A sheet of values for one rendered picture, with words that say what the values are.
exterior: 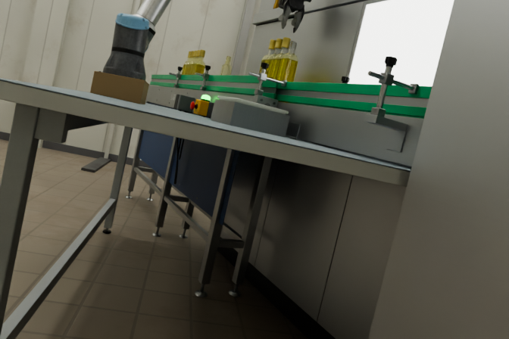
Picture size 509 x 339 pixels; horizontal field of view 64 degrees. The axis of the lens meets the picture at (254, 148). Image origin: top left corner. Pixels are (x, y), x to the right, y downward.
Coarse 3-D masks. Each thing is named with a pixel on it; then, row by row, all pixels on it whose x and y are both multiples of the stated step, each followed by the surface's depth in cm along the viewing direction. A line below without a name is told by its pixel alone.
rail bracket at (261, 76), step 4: (264, 64) 156; (268, 64) 156; (264, 68) 156; (248, 72) 154; (264, 72) 156; (256, 76) 156; (260, 76) 156; (264, 76) 156; (260, 80) 157; (264, 80) 156; (272, 80) 159; (276, 80) 160; (284, 80) 161; (260, 84) 157; (284, 84) 161; (260, 88) 157; (256, 92) 156; (260, 92) 156
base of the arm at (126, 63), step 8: (112, 48) 145; (120, 48) 143; (112, 56) 144; (120, 56) 143; (128, 56) 143; (136, 56) 145; (112, 64) 144; (120, 64) 142; (128, 64) 143; (136, 64) 146; (104, 72) 144; (112, 72) 142; (120, 72) 142; (128, 72) 142; (136, 72) 144; (144, 72) 148
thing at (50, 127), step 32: (32, 128) 76; (64, 128) 78; (128, 128) 220; (32, 160) 78; (0, 192) 76; (0, 224) 77; (96, 224) 175; (0, 256) 77; (64, 256) 136; (0, 288) 78; (0, 320) 80
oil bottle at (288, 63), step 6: (288, 54) 167; (294, 54) 168; (282, 60) 170; (288, 60) 167; (294, 60) 168; (282, 66) 169; (288, 66) 167; (294, 66) 169; (282, 72) 168; (288, 72) 168; (294, 72) 169; (276, 78) 171; (282, 78) 168; (288, 78) 168; (288, 102) 170
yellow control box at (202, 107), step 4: (196, 100) 194; (200, 100) 189; (196, 104) 191; (200, 104) 189; (204, 104) 190; (208, 104) 191; (212, 104) 192; (196, 108) 191; (200, 108) 189; (204, 108) 190; (208, 108) 191; (212, 108) 192; (196, 112) 191; (200, 112) 189; (204, 112) 190; (208, 112) 191; (204, 116) 193; (208, 116) 192
